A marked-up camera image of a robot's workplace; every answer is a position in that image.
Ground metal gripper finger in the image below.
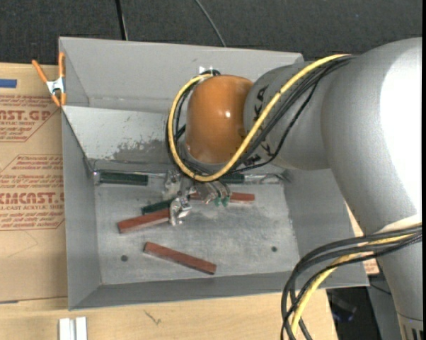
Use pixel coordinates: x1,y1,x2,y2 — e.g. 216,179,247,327
164,170,183,196
168,196,193,227

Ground red-brown flat block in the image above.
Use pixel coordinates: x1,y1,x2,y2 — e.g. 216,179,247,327
117,208,172,234
190,191,255,205
142,241,218,276

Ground grey metal bin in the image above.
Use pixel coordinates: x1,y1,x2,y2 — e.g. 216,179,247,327
58,36,372,311

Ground brown cardboard board, red print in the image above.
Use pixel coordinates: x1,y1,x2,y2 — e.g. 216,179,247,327
0,61,69,305

